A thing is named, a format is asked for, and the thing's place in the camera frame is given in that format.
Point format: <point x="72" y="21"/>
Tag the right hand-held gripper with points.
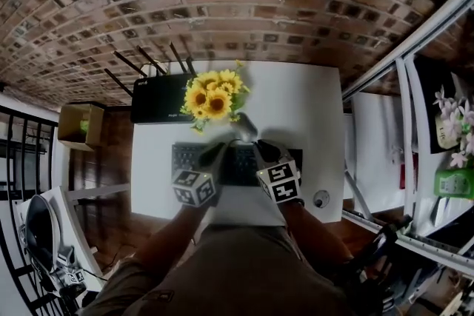
<point x="281" y="181"/>

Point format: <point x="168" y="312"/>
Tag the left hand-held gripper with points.
<point x="194" y="185"/>

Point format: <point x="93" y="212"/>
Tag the black keyboard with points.
<point x="185" y="159"/>

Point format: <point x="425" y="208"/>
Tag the person's left forearm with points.
<point x="171" y="233"/>

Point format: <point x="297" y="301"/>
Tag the person's right forearm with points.
<point x="314" y="233"/>

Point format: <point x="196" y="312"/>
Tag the yellow sunflower bouquet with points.
<point x="212" y="96"/>

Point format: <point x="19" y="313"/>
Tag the round grey desk grommet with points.
<point x="321" y="198"/>

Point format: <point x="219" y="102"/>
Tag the black router with antennas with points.
<point x="159" y="100"/>

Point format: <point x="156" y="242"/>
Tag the white cabinet panel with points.
<point x="374" y="151"/>

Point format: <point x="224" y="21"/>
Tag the person's olive shirt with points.
<point x="229" y="270"/>

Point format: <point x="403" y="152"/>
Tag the cardboard box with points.
<point x="79" y="127"/>

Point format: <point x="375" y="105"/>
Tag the black tripod stand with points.
<point x="374" y="262"/>

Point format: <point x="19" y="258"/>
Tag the white side table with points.
<point x="70" y="225"/>

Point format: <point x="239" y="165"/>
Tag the black poster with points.
<point x="431" y="100"/>

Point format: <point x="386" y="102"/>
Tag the pink artificial flowers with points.
<point x="453" y="122"/>

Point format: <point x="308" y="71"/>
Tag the green packet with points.
<point x="453" y="184"/>

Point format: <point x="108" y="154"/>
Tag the spare hand-held gripper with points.
<point x="72" y="272"/>

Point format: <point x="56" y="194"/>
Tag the black metal railing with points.
<point x="22" y="144"/>

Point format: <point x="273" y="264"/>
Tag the white metal shelf frame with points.
<point x="407" y="144"/>

